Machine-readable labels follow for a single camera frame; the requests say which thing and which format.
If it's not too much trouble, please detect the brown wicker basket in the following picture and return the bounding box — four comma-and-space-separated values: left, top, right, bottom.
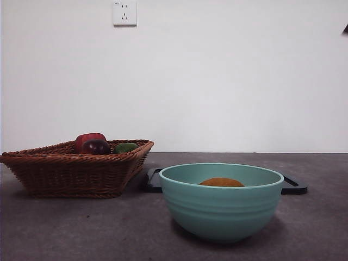
0, 139, 154, 199

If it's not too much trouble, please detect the red apple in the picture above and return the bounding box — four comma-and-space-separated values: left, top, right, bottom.
75, 133, 107, 153

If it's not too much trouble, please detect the dark green rectangular tray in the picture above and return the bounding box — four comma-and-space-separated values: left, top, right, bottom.
140, 167, 309, 195

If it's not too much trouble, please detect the teal ceramic bowl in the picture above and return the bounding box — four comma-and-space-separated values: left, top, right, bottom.
159, 163, 284, 244

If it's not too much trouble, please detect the dark purple plum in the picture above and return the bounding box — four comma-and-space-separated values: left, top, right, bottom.
82, 139, 111, 156

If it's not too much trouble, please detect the white wall power socket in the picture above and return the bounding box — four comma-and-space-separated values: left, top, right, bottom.
113, 1, 138, 27

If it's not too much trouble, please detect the green avocado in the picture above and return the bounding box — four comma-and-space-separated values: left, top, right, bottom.
113, 142, 138, 154

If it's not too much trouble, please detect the brown kiwifruit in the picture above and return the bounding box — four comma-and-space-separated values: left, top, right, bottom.
198, 177, 245, 188

